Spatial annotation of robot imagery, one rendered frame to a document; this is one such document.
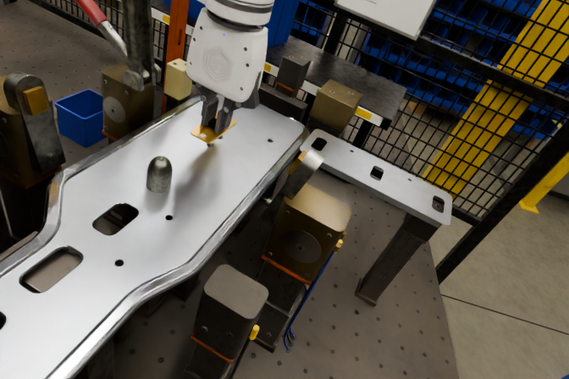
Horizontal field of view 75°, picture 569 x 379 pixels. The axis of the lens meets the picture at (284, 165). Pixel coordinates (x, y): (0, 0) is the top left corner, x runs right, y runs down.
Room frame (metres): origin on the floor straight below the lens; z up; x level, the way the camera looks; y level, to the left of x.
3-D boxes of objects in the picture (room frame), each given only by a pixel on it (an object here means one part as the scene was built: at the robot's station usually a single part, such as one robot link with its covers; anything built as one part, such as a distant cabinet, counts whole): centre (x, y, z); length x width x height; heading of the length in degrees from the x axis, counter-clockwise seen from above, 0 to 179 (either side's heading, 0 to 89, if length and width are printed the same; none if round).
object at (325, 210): (0.38, -0.08, 0.87); 0.12 x 0.07 x 0.35; 78
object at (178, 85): (0.58, 0.23, 0.88); 0.04 x 0.04 x 0.37; 78
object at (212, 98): (0.48, 0.15, 1.07); 0.03 x 0.03 x 0.07; 78
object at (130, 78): (0.49, 0.27, 1.06); 0.03 x 0.01 x 0.03; 78
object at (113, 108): (0.52, 0.30, 0.87); 0.10 x 0.07 x 0.35; 78
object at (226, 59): (0.48, 0.13, 1.17); 0.10 x 0.07 x 0.11; 78
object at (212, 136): (0.48, 0.13, 1.04); 0.08 x 0.04 x 0.01; 168
